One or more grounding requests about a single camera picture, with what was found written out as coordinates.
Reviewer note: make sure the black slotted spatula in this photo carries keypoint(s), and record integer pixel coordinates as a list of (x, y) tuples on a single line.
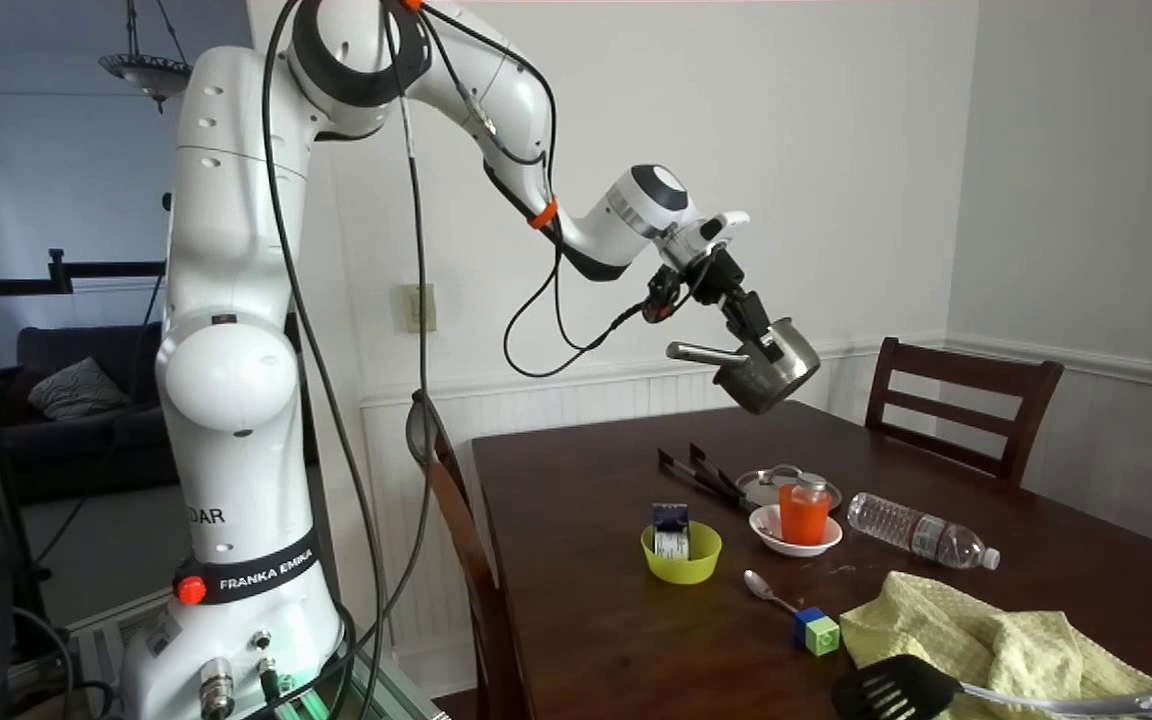
[(913, 689)]

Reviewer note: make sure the blue white packet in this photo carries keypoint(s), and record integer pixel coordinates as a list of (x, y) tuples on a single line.
[(668, 531)]

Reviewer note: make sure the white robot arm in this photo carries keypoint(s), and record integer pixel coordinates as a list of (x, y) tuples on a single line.
[(254, 621)]

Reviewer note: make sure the small steel saucepan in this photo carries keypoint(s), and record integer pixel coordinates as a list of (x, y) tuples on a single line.
[(748, 385)]

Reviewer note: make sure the black metal tongs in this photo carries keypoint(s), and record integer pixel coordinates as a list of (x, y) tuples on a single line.
[(703, 476)]

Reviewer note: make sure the dark wooden chair right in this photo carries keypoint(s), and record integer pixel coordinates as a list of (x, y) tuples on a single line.
[(968, 408)]

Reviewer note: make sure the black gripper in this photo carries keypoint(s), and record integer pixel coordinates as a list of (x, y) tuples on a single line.
[(718, 277)]

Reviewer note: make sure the metal spoon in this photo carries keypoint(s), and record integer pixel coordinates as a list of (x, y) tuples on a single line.
[(762, 590)]

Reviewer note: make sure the clear plastic water bottle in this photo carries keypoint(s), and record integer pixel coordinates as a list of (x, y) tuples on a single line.
[(921, 535)]

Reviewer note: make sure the blue green toy cube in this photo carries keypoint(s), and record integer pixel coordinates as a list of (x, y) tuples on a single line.
[(819, 635)]

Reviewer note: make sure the dark sofa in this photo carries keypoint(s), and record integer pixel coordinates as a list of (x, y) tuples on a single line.
[(97, 453)]

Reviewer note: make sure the wall outlet plate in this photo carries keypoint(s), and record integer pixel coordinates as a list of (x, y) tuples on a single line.
[(418, 309)]

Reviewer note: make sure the glass lid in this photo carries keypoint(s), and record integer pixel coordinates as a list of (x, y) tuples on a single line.
[(762, 484)]

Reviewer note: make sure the white saucer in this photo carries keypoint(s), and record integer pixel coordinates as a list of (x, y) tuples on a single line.
[(771, 531)]

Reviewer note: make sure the hanging ceiling lamp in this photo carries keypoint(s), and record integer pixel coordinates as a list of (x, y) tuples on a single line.
[(155, 79)]

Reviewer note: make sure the lime green bowl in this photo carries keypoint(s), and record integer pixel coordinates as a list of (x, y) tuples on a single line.
[(697, 567)]

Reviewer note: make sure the yellow-green towel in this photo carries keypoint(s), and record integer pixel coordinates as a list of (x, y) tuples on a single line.
[(1022, 654)]

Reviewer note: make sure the orange plastic cup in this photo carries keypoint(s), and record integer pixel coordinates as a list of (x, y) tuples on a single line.
[(807, 514)]

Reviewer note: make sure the dark wooden chair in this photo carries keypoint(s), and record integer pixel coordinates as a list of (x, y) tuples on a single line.
[(968, 408), (496, 674)]

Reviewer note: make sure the dark wooden chair left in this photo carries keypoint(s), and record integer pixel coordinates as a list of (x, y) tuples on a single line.
[(496, 674)]

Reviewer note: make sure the grey sofa cushion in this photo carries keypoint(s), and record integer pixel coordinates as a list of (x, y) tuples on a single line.
[(76, 390)]

